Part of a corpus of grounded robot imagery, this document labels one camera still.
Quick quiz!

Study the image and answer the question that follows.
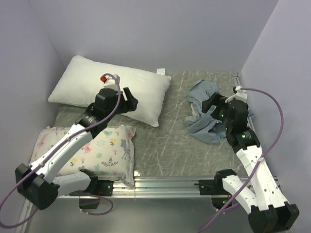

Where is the striped blue grey pillowcase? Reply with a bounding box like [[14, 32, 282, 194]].
[[183, 79, 255, 145]]

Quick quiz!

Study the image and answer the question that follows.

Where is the white pillow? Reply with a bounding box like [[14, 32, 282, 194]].
[[48, 55, 172, 128]]

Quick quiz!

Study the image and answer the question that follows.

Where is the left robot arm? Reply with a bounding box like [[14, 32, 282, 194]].
[[15, 87, 138, 210]]

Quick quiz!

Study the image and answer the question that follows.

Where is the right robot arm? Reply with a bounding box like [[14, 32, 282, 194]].
[[202, 93, 299, 233]]

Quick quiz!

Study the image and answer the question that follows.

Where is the floral patterned pillow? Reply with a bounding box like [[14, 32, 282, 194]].
[[29, 125, 137, 187]]

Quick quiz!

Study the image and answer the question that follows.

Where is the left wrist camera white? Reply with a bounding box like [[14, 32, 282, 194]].
[[100, 74, 120, 91]]

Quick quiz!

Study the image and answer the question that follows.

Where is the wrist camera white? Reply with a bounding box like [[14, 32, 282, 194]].
[[225, 85, 248, 103], [100, 74, 120, 91]]

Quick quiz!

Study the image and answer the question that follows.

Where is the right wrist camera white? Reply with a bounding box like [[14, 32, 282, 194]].
[[225, 85, 248, 103]]

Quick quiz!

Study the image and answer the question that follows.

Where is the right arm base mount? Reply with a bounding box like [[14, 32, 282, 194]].
[[197, 179, 231, 210]]

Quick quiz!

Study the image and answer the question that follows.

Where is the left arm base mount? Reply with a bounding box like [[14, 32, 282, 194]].
[[78, 180, 114, 216]]

